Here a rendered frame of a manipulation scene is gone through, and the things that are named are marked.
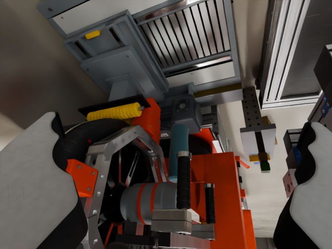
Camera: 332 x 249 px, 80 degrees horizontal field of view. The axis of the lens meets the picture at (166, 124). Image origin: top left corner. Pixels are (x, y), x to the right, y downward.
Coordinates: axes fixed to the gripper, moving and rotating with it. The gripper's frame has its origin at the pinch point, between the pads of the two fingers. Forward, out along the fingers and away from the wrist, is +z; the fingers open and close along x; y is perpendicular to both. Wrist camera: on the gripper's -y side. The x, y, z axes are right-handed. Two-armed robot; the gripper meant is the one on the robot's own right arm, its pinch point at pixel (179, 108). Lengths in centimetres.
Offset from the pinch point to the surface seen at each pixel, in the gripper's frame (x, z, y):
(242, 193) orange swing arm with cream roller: 74, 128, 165
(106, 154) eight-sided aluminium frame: -18.8, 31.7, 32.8
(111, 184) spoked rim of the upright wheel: -22, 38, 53
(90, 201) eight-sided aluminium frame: -20.1, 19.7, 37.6
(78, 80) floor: -69, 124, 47
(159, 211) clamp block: -2.8, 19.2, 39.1
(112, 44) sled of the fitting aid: -32, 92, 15
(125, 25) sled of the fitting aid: -23, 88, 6
